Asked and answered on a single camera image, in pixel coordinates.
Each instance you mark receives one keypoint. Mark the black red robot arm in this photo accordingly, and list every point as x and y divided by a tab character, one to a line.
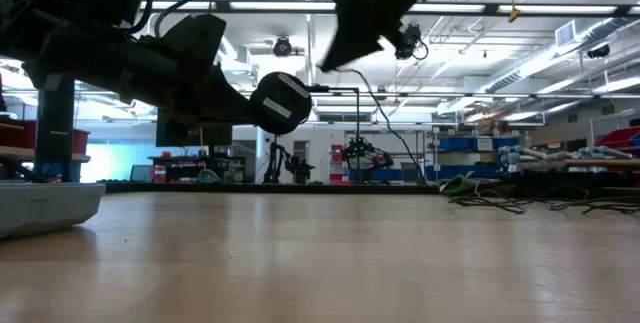
365	150

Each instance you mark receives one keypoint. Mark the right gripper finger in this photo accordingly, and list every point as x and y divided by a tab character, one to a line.
352	45

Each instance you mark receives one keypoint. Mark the small black robot arm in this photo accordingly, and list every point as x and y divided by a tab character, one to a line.
275	163

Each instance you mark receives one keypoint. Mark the cluttered dark desk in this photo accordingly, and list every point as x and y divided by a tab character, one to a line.
180	169

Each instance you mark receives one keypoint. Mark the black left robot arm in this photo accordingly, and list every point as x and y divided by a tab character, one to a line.
75	58

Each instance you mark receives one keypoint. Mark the black vertical frame post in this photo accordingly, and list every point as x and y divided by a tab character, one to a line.
55	138

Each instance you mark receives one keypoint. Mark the grey tool case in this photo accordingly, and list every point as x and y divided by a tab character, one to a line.
45	208

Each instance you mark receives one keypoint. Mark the blue bin shelving rack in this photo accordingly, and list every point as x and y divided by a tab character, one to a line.
470	144

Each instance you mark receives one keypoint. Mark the black overhead light bar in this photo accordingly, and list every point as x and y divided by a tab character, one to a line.
450	8

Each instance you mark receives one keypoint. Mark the white building pillar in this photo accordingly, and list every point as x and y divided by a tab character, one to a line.
267	138

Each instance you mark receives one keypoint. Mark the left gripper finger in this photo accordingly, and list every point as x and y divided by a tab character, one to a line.
230	93
225	117

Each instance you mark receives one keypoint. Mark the black ceiling device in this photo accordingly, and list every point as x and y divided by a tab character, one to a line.
598	51

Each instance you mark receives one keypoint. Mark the red storage bin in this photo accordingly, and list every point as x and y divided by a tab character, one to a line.
81	142
620	139

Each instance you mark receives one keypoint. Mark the wooden workbench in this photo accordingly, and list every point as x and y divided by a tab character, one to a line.
590	163

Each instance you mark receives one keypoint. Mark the red white parts rack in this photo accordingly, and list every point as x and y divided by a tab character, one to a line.
337	163

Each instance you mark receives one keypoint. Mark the black monitor screen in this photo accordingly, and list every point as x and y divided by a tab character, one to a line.
220	138

